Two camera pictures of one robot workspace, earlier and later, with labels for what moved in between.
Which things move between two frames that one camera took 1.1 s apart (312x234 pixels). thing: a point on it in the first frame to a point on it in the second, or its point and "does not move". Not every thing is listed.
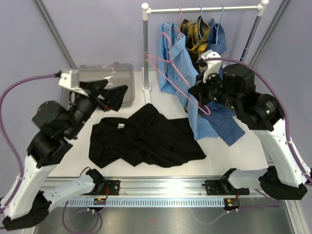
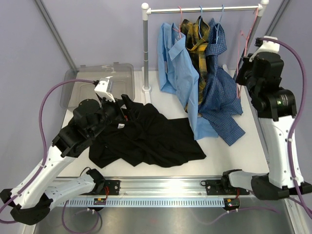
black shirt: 148,136 does not move
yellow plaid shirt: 196,35 does not move
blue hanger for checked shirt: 217,27 does not move
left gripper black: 114,96 to 122,112
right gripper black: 199,89 to 246,65
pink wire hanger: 170,60 to 246,38
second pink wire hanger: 180,24 does not move
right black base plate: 214,187 does not move
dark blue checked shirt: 223,118 does not move
